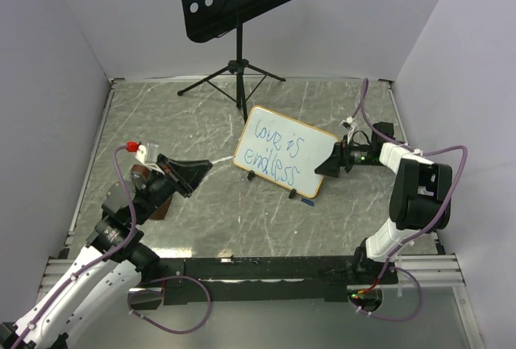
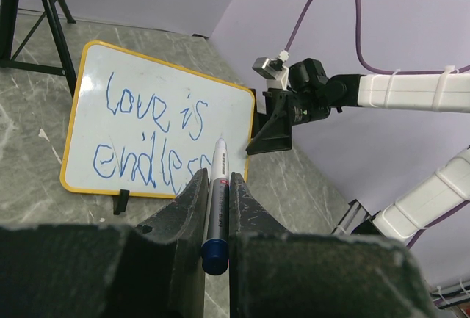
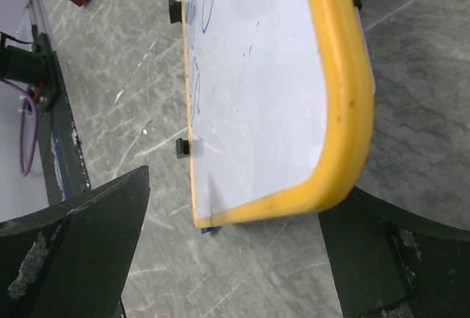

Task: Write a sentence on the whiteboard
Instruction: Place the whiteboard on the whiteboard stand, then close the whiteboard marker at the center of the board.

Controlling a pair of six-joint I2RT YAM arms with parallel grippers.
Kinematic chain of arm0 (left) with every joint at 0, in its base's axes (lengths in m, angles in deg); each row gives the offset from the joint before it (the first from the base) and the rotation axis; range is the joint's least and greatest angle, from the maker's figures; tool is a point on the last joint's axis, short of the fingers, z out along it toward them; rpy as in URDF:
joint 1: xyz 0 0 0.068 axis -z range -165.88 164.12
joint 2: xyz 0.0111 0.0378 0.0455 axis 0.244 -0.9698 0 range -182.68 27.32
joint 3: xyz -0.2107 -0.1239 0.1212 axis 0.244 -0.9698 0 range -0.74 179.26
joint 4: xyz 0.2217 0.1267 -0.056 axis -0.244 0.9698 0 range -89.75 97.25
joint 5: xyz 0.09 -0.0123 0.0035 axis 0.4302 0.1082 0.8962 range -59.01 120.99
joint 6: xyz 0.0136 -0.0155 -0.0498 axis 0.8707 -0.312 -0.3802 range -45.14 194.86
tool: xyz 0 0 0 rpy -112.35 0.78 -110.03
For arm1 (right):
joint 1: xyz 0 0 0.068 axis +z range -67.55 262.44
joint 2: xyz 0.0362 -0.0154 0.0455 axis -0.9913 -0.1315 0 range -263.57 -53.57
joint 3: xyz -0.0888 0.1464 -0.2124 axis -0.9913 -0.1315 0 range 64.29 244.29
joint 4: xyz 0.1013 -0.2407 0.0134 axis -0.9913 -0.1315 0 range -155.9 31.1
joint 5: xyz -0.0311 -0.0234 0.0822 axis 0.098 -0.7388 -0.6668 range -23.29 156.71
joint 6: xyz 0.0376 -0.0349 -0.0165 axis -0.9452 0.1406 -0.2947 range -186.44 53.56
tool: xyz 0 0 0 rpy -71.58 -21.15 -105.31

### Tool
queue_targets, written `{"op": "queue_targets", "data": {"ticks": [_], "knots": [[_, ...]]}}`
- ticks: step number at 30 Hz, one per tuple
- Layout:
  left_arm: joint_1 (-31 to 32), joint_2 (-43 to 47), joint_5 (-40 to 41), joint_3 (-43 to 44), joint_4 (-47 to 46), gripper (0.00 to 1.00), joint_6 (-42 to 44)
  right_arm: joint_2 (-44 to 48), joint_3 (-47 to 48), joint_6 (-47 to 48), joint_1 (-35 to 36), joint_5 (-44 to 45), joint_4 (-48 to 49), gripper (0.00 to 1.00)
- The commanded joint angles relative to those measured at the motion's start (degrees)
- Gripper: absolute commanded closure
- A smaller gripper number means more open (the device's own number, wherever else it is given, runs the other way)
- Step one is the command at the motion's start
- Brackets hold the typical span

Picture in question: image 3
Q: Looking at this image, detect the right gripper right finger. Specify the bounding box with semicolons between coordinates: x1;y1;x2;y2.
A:
319;187;469;317

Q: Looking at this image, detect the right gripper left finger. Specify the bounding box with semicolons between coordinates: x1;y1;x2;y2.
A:
1;166;150;317

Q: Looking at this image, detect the orange framed whiteboard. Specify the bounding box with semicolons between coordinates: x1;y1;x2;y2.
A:
180;0;375;228

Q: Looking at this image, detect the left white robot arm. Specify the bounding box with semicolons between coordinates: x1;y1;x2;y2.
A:
1;46;47;87

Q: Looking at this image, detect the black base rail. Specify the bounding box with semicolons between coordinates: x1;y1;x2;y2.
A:
35;33;91;205

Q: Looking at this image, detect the left aluminium frame rail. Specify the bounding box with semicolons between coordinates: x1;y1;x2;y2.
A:
27;0;52;37

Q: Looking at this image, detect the wire whiteboard easel stand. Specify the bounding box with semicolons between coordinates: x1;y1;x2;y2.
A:
167;0;364;159

